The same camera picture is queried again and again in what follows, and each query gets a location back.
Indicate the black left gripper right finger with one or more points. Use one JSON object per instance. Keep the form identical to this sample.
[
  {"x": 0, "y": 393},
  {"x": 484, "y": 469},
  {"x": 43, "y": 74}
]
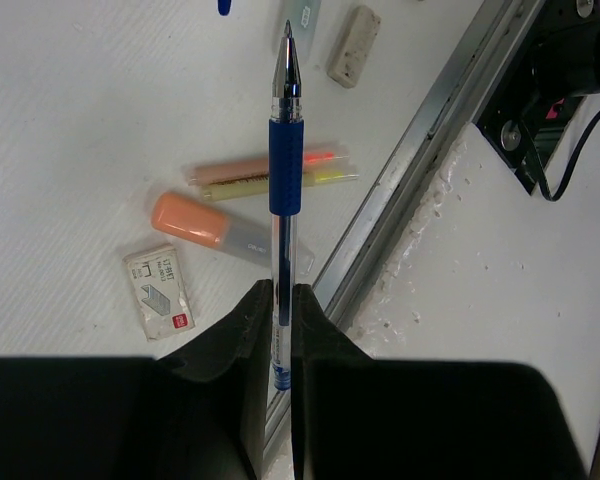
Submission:
[{"x": 356, "y": 417}]

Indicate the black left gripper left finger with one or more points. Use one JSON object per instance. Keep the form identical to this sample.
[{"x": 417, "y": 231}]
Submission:
[{"x": 197, "y": 413}]

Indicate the blue gel pen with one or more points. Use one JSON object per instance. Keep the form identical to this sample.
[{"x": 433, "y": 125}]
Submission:
[{"x": 285, "y": 154}]

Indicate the red gel pen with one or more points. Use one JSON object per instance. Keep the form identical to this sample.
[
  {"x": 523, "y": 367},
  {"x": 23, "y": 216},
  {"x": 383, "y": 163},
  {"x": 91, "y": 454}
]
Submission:
[{"x": 224, "y": 7}]

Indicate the orange cap highlighter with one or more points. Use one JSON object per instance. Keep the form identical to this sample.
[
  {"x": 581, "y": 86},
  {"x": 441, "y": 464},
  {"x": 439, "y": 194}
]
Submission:
[{"x": 199, "y": 223}]

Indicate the twin orange yellow highlighter pack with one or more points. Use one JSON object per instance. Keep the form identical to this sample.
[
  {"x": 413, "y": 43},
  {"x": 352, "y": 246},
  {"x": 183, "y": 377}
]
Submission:
[{"x": 323, "y": 164}]

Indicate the white eraser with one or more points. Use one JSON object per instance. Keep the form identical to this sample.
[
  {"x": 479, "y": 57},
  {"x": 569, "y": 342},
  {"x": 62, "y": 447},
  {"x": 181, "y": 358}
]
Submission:
[{"x": 351, "y": 51}]

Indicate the aluminium rail frame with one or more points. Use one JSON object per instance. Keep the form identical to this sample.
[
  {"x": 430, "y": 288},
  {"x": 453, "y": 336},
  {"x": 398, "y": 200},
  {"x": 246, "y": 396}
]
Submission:
[{"x": 418, "y": 270}]

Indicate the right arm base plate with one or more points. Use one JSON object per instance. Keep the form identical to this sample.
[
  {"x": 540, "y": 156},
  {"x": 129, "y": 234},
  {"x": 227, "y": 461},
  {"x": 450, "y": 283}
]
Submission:
[{"x": 555, "y": 68}]

